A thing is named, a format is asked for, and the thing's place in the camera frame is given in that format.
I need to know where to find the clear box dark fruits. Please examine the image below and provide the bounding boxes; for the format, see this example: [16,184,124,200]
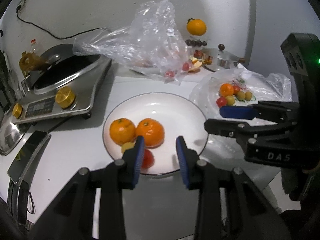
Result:
[185,36,207,47]

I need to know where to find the small steel pot with lid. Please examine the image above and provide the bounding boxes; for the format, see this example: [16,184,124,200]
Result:
[202,44,246,72]

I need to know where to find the steel dome lid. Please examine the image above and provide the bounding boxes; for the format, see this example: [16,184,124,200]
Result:
[0,114,30,156]

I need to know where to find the small yellow fruit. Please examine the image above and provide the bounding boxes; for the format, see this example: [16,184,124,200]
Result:
[121,142,135,154]

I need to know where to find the mandarin orange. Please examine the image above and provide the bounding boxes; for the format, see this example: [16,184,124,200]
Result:
[136,118,165,148]
[109,118,136,146]
[219,83,234,97]

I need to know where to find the wall socket left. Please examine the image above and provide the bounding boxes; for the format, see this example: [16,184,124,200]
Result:
[16,0,26,12]

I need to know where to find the large orange on stand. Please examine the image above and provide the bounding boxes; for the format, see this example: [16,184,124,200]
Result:
[187,18,207,36]

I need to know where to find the printed flat plastic bag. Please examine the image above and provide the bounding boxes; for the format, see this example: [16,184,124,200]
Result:
[189,68,292,119]

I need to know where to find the black power cable left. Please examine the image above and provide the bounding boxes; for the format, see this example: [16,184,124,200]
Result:
[16,4,111,41]

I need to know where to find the steel induction cooker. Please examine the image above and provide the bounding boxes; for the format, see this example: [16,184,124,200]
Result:
[12,55,112,124]

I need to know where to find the red tomato in clear bag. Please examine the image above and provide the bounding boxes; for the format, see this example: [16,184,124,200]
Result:
[165,70,175,78]

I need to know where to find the white plate dark rim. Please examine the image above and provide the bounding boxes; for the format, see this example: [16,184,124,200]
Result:
[103,93,208,176]

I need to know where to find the orange peel pieces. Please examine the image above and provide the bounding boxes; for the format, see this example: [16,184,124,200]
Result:
[188,57,203,72]

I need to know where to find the red cherry tomato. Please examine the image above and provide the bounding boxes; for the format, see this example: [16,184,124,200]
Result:
[142,149,155,169]
[216,96,227,108]

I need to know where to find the crumpled clear plastic bag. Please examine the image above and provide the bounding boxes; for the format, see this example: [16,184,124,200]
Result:
[73,0,191,85]

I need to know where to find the red cap bottle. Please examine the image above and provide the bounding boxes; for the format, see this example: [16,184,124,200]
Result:
[30,39,39,54]

